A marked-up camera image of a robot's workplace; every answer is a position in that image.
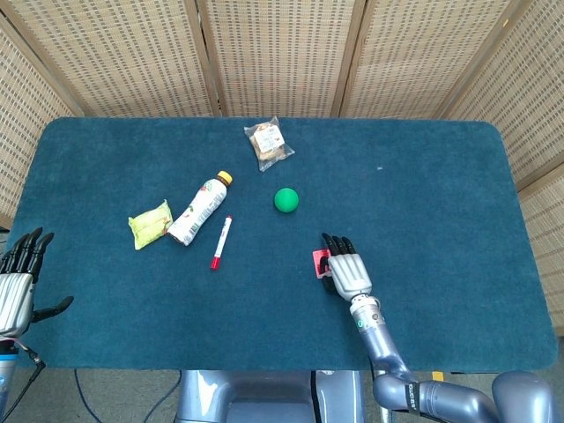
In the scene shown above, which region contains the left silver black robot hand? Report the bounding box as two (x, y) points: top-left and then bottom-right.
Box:
(0, 226), (75, 341)

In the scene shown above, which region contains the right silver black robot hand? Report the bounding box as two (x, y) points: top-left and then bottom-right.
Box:
(319, 232), (374, 303)

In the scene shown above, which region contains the red card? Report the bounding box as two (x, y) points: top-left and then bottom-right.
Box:
(311, 249), (331, 280)

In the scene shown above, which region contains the green ball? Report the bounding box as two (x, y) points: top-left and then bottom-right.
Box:
(273, 188), (301, 214)

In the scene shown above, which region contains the blue carpet table mat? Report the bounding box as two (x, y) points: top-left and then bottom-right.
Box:
(0, 116), (559, 374)

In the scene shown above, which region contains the red white marker pen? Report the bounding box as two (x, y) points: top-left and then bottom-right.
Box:
(209, 215), (234, 271)

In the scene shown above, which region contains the grey-blue robot torso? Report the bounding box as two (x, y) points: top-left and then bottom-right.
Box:
(174, 369), (367, 423)

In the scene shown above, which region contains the clear bag of biscuits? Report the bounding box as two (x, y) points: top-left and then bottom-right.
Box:
(243, 115), (295, 173)

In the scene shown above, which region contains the yellow-green snack packet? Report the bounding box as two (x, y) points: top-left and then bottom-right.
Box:
(128, 198), (174, 251)

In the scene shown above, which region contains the white drink bottle yellow cap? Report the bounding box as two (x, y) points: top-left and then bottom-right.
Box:
(166, 170), (234, 247)

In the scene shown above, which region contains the woven bamboo folding screen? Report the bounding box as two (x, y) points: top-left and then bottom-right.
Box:
(0, 0), (564, 336)

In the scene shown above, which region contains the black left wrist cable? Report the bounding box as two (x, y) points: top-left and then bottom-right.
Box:
(6, 338), (48, 423)

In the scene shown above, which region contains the blue floor cable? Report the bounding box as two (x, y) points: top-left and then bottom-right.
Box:
(73, 368), (182, 423)

